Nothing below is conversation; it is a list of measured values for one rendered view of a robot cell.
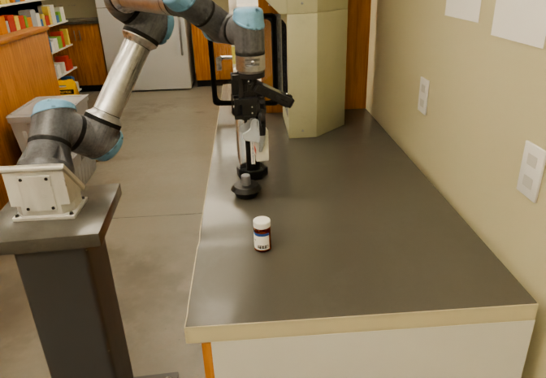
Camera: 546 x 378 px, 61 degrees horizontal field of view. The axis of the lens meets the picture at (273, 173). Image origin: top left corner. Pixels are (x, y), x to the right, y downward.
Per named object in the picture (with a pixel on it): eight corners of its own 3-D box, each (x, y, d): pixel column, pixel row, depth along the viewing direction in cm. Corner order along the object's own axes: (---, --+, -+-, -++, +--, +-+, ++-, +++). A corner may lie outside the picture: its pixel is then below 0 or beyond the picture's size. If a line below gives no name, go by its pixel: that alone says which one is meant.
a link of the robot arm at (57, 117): (18, 143, 133) (25, 102, 139) (62, 158, 143) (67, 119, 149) (40, 129, 127) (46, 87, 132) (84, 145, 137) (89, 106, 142)
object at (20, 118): (97, 131, 397) (89, 93, 384) (73, 158, 342) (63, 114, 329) (46, 133, 396) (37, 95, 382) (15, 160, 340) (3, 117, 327)
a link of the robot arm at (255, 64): (262, 50, 121) (267, 56, 114) (262, 68, 123) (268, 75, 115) (233, 52, 120) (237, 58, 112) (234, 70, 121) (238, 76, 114)
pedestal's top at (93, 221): (-26, 258, 121) (-30, 245, 119) (20, 202, 150) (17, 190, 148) (101, 246, 124) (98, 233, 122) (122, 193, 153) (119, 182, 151)
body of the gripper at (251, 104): (231, 114, 126) (229, 69, 121) (262, 111, 128) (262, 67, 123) (235, 123, 119) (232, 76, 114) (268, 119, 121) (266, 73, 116)
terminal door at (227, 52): (279, 105, 211) (276, 12, 195) (213, 106, 215) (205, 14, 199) (279, 105, 212) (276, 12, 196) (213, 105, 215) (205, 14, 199)
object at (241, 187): (266, 198, 138) (265, 178, 135) (235, 204, 135) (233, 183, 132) (257, 186, 146) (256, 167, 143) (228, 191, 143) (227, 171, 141)
